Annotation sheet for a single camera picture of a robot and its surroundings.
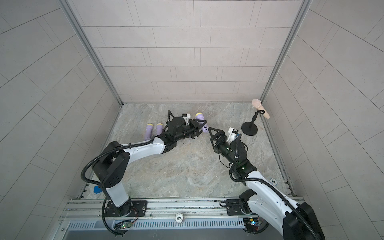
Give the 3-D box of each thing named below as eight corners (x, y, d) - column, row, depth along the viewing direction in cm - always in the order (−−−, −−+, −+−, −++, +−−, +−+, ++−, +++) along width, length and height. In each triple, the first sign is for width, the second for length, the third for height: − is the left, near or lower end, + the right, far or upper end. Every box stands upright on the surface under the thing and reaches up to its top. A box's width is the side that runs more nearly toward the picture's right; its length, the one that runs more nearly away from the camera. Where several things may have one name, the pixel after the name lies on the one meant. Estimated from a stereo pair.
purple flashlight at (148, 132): (145, 140, 97) (144, 137, 95) (148, 126, 104) (147, 123, 102) (150, 140, 97) (149, 137, 95) (153, 126, 105) (151, 123, 102)
